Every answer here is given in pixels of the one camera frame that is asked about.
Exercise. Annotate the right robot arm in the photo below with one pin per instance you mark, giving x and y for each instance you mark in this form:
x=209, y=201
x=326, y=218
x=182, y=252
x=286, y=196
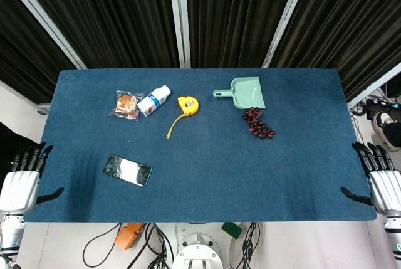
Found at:
x=393, y=239

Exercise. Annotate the purple grape bunch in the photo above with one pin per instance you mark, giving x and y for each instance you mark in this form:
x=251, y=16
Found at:
x=257, y=124

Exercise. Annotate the yellow tape measure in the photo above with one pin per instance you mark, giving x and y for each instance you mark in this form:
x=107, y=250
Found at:
x=187, y=107

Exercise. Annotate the black smartphone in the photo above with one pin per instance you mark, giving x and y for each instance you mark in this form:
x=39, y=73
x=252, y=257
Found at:
x=127, y=170

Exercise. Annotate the white milk carton bottle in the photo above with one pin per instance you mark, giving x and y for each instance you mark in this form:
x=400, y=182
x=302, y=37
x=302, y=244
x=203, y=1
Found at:
x=153, y=100

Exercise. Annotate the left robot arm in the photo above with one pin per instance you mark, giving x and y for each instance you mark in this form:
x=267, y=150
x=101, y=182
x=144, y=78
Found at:
x=11, y=237

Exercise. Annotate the orange plastic block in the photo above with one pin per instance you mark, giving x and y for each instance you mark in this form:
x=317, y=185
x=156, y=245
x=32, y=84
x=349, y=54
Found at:
x=128, y=235

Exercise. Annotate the green box on floor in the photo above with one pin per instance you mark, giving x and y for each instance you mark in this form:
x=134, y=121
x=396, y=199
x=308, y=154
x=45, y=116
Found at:
x=232, y=229

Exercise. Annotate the packaged bread snack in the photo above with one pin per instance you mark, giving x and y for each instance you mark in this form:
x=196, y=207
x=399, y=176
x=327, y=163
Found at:
x=126, y=106

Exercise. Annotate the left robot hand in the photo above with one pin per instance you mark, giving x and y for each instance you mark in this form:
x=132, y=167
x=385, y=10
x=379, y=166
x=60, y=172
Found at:
x=18, y=189

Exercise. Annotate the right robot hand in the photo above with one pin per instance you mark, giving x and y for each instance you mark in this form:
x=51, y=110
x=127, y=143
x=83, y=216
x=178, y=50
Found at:
x=384, y=190

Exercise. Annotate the blue table cloth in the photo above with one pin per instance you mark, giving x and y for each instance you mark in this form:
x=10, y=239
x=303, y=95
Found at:
x=200, y=156

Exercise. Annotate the white metal frame post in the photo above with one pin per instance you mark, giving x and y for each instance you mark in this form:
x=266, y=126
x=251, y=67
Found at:
x=286, y=18
x=42, y=18
x=180, y=18

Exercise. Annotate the green plastic dustpan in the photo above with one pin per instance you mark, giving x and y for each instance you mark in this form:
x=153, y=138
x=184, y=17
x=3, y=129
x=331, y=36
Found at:
x=247, y=95

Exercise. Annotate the black power strip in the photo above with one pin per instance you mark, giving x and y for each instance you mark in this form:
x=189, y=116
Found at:
x=380, y=103

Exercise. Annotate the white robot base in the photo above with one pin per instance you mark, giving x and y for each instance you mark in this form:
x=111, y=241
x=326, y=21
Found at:
x=198, y=251

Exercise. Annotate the black and white shoe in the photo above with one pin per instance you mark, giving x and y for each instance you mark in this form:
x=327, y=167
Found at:
x=386, y=131

